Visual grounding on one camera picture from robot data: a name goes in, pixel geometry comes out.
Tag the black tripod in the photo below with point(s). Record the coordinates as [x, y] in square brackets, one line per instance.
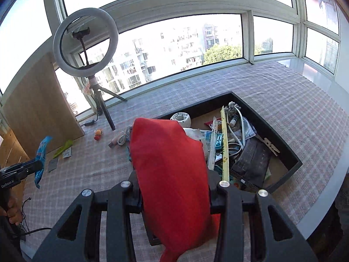
[105, 109]

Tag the white round device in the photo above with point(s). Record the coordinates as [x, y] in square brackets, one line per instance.
[181, 119]

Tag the black phone holder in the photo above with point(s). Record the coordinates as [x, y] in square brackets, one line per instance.
[80, 32]

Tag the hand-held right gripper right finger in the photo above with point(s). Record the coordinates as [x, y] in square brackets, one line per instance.
[216, 196]

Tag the wooden slat panel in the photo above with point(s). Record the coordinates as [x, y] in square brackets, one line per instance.
[11, 147]

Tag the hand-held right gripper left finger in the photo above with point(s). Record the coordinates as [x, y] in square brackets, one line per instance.
[133, 196]

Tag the small orange red toy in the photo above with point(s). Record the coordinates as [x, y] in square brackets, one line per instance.
[98, 133]

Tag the dark brown pouch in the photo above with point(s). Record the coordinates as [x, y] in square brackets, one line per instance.
[250, 158]

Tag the person's left hand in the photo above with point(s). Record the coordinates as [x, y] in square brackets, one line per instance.
[13, 213]

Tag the pink bottle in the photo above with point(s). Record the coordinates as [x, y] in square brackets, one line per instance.
[114, 142]

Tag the small white sachet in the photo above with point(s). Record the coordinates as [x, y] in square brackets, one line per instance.
[67, 152]

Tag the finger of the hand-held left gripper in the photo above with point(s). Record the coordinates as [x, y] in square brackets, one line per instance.
[27, 167]

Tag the red cloth pouch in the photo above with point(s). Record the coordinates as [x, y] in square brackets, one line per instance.
[169, 169]

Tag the light wooden board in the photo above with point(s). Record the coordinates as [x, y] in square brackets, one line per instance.
[35, 109]

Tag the black box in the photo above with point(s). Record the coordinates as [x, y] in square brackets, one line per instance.
[201, 104]

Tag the long yellow strip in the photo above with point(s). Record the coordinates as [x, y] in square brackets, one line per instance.
[225, 142]

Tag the green pointed packet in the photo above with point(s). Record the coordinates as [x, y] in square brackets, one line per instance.
[64, 148]

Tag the grey packet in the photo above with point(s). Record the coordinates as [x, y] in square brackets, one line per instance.
[53, 165]

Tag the white window frame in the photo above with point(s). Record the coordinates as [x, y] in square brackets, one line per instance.
[190, 5]

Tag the pink paper tag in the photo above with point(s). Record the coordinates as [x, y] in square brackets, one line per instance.
[87, 88]

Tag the blue packet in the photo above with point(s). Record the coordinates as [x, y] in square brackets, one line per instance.
[42, 152]

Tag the long chopsticks packet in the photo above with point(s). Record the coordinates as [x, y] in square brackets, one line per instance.
[212, 144]

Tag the wooden clothespin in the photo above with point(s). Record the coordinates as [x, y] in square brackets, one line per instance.
[271, 146]

